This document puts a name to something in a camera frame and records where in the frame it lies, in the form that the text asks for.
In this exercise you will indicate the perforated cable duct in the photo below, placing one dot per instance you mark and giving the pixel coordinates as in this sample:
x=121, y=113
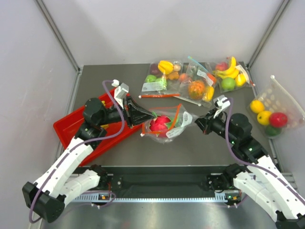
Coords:
x=213, y=197

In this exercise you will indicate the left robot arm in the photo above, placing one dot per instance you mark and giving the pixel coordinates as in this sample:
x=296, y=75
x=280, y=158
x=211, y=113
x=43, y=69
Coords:
x=50, y=194

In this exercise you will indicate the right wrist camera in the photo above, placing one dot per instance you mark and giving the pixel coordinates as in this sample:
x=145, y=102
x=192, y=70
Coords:
x=221, y=103

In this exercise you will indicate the red plastic tray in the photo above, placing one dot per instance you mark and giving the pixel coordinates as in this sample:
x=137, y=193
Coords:
x=67, y=127

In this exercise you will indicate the zip bag with lemons tomato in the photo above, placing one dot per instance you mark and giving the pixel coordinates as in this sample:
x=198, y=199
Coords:
x=275, y=111

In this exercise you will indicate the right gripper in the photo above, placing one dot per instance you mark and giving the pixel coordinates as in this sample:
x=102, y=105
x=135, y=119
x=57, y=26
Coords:
x=205, y=123

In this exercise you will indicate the zip bag with orange fruit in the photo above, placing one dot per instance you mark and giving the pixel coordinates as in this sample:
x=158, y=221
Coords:
x=197, y=84

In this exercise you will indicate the yellow fake banana bunch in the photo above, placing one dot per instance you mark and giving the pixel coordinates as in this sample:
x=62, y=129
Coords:
x=103, y=102

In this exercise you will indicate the zip bag with banana apple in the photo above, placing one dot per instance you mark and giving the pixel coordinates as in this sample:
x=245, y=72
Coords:
x=231, y=75

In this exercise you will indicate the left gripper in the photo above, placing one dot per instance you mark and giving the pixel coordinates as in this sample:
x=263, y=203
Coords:
x=134, y=114

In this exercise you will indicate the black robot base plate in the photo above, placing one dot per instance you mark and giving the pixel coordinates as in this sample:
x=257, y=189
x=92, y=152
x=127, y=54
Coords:
x=156, y=180

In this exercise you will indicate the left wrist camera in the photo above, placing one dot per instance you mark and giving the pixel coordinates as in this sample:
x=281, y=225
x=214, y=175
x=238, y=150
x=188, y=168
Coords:
x=120, y=92

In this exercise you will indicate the zip bag with green fruit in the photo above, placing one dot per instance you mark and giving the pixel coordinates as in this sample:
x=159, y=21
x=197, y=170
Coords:
x=162, y=79

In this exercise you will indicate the zip bag with bananas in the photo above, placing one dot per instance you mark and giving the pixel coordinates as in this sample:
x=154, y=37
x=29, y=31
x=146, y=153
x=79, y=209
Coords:
x=181, y=119

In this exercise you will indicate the red fake dragon fruit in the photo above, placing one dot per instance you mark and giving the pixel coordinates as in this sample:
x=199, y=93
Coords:
x=161, y=124

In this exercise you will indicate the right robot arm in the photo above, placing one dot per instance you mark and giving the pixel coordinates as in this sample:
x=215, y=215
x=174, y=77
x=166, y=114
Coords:
x=254, y=173

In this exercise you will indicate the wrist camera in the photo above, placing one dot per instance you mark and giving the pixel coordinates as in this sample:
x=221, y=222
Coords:
x=221, y=103
x=120, y=92

